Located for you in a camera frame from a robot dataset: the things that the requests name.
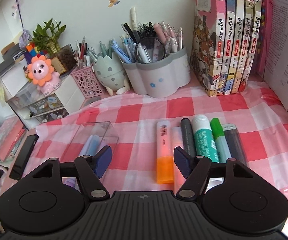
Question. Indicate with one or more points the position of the orange capped highlighter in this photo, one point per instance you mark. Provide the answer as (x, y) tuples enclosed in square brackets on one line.
[(164, 155)]

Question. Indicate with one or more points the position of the egg shaped pen holder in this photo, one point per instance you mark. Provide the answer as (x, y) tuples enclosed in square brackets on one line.
[(111, 74)]

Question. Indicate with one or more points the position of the white grey pen holder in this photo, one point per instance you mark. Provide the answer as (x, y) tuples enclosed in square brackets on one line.
[(162, 78)]

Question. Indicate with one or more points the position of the pink spine book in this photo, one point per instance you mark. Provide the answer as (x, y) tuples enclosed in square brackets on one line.
[(208, 43)]

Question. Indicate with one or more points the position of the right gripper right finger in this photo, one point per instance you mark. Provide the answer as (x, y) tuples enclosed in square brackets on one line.
[(195, 170)]

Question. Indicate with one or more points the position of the black box on top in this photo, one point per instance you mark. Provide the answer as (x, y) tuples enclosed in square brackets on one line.
[(12, 54)]

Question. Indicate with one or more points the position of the pink highlighter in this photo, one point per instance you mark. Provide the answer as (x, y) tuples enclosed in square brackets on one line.
[(177, 141)]

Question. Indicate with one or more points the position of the dark pencil lead case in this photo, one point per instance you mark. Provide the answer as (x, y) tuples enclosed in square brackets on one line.
[(234, 142)]

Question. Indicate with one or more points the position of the purple white pen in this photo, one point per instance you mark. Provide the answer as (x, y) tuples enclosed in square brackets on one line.
[(72, 181)]

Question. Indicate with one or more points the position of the green capped marker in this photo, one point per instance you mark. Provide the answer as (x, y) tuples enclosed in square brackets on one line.
[(220, 140)]

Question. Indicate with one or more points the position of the white spine book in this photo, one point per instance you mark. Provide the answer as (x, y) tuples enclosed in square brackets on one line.
[(256, 27)]

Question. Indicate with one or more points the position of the magnifying glass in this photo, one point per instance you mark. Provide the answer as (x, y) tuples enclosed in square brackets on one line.
[(142, 45)]

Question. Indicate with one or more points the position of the red pink box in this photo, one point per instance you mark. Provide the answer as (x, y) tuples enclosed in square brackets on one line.
[(11, 132)]

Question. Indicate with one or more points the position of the white drawer organizer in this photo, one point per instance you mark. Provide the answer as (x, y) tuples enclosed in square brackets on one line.
[(33, 108)]

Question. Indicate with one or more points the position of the pink perforated pen basket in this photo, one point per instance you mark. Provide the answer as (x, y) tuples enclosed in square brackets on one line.
[(87, 82)]

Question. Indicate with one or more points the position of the clear plastic organizer box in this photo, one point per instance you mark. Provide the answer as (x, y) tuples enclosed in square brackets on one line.
[(104, 130)]

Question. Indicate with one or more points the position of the grey black marker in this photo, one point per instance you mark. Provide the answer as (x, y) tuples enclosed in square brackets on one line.
[(188, 138)]

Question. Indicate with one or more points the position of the black smartphone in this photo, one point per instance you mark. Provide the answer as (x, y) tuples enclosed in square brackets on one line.
[(23, 157)]

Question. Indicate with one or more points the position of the pink abacus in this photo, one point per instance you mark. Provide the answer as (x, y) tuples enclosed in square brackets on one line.
[(264, 36)]

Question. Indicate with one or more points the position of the rubik's cube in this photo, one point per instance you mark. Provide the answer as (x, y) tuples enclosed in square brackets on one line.
[(32, 51)]

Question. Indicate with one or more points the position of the red white checkered tablecloth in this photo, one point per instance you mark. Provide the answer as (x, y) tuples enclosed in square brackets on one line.
[(240, 202)]

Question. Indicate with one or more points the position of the pink lion toy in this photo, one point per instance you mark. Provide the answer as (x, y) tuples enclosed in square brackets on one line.
[(43, 75)]

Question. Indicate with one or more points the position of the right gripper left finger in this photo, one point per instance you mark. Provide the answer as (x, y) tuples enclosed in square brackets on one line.
[(90, 169)]

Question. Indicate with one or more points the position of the green white glue stick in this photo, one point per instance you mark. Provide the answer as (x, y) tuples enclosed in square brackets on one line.
[(203, 138)]

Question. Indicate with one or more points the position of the green bamboo plant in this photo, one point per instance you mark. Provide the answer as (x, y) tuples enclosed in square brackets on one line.
[(46, 38)]

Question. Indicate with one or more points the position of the striped spine book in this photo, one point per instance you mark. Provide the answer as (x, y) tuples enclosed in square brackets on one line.
[(247, 29)]

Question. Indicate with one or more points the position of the light blue pen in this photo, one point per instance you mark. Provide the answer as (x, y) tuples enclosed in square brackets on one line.
[(93, 146)]

